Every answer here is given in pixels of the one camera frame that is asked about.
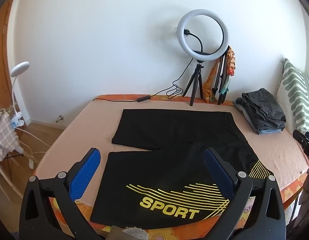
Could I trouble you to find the green and white striped pillow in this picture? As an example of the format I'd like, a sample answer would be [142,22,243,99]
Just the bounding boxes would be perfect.
[276,58,309,137]

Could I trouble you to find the folded blue jeans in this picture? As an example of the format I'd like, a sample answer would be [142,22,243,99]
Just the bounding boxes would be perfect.
[233,99,285,135]

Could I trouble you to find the white clip desk lamp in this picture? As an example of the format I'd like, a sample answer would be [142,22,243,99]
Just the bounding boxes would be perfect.
[10,61,30,128]

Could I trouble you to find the folded grey tripod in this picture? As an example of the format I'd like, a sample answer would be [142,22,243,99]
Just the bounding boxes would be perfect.
[212,45,231,105]

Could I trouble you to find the pink bed sheet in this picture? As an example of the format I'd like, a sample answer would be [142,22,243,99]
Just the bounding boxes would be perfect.
[36,100,309,205]

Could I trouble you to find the white power cable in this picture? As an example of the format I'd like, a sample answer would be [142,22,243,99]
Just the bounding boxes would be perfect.
[13,126,48,169]

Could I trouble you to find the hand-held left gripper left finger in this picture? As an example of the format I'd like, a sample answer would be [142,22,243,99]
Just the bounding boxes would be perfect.
[19,147,102,240]

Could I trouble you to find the black pants with yellow print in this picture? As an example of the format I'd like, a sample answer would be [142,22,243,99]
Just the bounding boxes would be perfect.
[90,109,274,230]

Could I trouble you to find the folded grey pants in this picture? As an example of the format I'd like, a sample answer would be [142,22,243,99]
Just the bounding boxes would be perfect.
[241,88,287,130]

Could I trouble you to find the orange floral mattress cover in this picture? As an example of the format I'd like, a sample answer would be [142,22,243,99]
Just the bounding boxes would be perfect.
[48,94,309,240]

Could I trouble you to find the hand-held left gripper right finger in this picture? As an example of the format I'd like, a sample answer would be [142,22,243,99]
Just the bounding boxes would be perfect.
[204,147,287,240]

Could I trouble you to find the black power cable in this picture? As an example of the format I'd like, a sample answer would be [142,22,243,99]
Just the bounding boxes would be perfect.
[92,57,195,103]

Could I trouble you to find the colourful scarf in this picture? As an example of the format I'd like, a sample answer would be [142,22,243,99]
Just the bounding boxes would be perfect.
[203,49,237,103]

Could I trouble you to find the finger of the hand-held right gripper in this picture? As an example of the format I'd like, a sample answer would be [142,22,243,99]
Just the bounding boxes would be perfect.
[293,129,309,145]

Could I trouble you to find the dark cloth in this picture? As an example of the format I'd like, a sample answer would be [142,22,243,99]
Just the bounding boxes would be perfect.
[287,162,309,240]

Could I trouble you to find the white ring light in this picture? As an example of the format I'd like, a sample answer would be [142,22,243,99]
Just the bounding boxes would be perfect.
[177,9,230,62]

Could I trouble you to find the small black tripod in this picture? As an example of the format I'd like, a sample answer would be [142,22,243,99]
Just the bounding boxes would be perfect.
[182,60,205,107]

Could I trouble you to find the person's left hand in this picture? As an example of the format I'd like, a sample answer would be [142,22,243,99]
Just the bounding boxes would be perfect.
[121,226,150,240]

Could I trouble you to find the wooden door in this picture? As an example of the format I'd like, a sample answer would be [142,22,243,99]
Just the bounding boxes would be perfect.
[0,2,15,110]

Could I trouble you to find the plaid cloth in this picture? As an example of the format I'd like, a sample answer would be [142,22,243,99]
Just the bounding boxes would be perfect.
[0,106,20,162]

